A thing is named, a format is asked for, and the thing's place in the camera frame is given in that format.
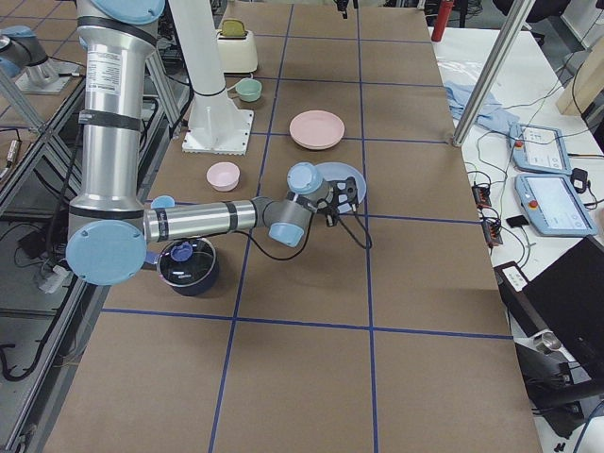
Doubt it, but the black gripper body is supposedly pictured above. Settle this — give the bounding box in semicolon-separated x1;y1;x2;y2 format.
334;0;358;10
322;186;340;216

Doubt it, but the blue plate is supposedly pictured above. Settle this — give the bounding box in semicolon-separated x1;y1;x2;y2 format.
314;160;368;208

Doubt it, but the pink plate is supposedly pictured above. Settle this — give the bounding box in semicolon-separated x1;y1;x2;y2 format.
289;109;345;144

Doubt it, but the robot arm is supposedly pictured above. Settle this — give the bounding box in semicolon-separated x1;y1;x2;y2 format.
66;1;336;286

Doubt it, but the cream plate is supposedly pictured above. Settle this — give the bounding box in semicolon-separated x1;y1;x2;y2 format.
294;140;340;151

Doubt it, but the red cylinder bottle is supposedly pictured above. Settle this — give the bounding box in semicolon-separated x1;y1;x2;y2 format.
431;0;454;42

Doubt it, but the cream toaster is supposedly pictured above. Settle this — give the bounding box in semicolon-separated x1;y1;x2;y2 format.
216;19;259;74

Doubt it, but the pink bowl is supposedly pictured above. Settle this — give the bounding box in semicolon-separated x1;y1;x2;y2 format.
206;161;241;192

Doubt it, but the green bowl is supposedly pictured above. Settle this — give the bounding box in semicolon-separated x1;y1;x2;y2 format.
235;77;262;103

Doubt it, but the glass pot lid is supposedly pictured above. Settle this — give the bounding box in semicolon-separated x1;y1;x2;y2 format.
157;238;217;287

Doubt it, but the light blue cup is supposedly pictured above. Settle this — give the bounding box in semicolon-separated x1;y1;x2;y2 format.
150;194;176;209

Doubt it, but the blue cloth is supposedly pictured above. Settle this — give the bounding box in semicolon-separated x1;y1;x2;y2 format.
444;78;522;138

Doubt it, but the dark blue pot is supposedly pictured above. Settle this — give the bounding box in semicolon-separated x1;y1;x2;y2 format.
143;238;220;296

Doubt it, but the upper teach pendant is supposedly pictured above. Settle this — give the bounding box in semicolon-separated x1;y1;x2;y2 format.
509;123;572;176

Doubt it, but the teach pendant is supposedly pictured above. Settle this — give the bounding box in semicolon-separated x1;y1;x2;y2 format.
509;123;572;176
514;174;598;238

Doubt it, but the lower teach pendant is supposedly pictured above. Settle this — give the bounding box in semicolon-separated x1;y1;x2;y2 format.
514;174;598;238

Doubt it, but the black laptop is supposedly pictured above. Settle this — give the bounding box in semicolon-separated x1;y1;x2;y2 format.
494;236;603;375

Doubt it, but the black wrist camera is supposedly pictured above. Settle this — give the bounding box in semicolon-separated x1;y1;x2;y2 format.
329;176;359;213

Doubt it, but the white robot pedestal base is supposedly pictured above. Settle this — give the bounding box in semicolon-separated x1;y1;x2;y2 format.
169;0;254;155

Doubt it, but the aluminium frame post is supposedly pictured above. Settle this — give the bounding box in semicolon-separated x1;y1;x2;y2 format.
451;0;534;147

